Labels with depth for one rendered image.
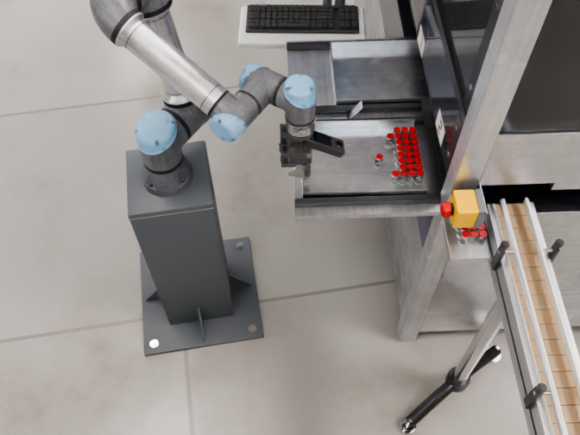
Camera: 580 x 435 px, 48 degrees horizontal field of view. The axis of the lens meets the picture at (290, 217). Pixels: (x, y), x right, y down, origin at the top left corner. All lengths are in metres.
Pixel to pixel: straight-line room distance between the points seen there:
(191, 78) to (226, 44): 2.04
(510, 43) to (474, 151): 0.33
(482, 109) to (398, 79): 0.67
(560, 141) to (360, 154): 0.56
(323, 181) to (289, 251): 0.93
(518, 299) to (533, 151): 0.36
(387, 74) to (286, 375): 1.16
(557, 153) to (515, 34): 0.42
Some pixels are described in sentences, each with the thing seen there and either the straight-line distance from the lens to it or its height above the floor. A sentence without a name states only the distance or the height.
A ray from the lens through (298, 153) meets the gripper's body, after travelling 1.66.
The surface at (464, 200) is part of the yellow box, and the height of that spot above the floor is 1.03.
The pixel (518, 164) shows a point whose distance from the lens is 1.67.
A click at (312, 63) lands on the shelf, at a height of 0.88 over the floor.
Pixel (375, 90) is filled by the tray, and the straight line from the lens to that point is 2.07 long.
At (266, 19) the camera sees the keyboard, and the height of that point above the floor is 0.83.
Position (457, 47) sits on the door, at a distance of 1.69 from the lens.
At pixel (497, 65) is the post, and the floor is 1.43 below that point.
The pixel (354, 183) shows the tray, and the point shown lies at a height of 0.88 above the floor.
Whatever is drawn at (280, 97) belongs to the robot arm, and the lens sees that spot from 1.54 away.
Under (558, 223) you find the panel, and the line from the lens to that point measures 1.95.
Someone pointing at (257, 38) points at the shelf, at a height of 0.80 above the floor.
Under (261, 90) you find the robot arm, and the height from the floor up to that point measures 1.24.
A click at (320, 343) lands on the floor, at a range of 2.53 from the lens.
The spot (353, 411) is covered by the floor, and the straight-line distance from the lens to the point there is 2.45.
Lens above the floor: 2.34
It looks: 57 degrees down
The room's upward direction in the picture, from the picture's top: 1 degrees counter-clockwise
